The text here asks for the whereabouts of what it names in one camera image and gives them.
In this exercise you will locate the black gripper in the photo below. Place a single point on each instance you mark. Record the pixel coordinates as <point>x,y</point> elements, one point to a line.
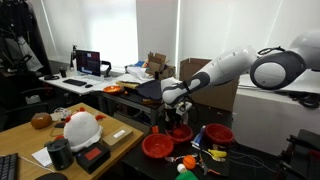
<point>173,116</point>

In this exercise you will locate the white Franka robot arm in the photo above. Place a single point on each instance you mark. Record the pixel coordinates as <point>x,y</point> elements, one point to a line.
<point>226,66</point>

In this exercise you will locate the red plastic bowl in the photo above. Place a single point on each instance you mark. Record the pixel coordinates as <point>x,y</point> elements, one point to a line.
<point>157,146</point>
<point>219,133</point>
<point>187,134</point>

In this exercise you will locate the small red cylinder block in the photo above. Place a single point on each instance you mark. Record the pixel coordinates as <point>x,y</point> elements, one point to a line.
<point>155,129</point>

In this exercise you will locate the orange bowl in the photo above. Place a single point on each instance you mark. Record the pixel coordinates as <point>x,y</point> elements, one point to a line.
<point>112,89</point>

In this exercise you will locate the orange ball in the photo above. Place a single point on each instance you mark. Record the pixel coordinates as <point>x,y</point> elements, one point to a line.
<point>189,162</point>

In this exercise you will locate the small white ball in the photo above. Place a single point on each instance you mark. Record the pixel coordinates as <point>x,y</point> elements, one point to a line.
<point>181,167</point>

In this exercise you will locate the black metal cart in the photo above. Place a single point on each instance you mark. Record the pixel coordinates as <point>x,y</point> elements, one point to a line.
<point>133,101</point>

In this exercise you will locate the green plastic toy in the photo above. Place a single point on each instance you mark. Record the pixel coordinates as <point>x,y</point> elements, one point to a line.
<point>186,175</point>

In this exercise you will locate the yellow banana toy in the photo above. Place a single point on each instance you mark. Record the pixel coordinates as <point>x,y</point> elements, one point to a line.
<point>217,153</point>

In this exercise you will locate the large cardboard box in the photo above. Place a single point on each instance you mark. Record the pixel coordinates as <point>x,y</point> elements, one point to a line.
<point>213,96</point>

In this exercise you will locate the flat cardboard box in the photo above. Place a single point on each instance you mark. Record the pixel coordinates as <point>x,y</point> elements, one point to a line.
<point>116,136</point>

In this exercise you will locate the tan cardboard piece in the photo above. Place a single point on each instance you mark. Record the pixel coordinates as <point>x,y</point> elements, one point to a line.
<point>126,85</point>

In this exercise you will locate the white paper pile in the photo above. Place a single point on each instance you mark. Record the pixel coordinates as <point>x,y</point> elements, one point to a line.
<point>138,73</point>

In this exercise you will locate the small open cardboard box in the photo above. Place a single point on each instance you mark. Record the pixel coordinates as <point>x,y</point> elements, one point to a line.
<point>156,61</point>

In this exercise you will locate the black box red label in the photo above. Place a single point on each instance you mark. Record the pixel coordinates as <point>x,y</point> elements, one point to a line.
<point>93,156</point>

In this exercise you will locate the white plush chicken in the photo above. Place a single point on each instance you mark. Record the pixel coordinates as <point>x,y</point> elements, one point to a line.
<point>81,130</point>

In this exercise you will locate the black computer mouse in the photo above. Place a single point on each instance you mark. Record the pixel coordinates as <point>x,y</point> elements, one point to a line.
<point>88,86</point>

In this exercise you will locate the lit computer monitor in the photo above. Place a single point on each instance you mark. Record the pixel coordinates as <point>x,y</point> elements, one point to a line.
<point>88,62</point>

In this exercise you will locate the black keyboard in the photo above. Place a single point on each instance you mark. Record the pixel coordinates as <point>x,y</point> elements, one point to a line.
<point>8,166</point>
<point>74,82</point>

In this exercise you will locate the black mug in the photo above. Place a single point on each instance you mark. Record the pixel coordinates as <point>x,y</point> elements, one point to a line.
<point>60,154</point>

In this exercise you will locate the black webcam stand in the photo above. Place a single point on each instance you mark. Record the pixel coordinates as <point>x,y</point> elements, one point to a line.
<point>73,56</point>

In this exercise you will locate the black cup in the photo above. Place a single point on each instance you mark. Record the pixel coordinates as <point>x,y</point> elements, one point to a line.
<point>63,72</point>

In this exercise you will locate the white desk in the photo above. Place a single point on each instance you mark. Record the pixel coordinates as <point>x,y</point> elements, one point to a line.
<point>58,82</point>

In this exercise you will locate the black round pad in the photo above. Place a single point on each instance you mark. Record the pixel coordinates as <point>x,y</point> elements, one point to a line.
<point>51,176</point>

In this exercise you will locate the brown ball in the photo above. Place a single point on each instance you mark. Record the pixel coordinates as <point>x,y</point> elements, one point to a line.
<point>41,120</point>

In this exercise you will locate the black headphones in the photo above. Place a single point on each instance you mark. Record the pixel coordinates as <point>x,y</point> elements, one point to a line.
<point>51,77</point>

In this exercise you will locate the white paper sheet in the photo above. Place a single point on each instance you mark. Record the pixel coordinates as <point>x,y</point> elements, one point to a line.
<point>41,156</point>

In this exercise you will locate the small white container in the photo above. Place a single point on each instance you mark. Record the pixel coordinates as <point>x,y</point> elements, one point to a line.
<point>33,99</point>

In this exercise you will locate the wooden desk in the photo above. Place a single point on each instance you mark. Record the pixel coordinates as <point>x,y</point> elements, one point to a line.
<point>20,140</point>

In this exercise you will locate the black office chair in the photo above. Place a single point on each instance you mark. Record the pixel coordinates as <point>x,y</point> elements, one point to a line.
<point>20,110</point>

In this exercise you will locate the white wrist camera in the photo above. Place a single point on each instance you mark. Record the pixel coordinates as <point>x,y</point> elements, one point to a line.
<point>184,107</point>

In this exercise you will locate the black equipment frame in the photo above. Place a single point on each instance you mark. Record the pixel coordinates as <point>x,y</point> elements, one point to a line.
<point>300,156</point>

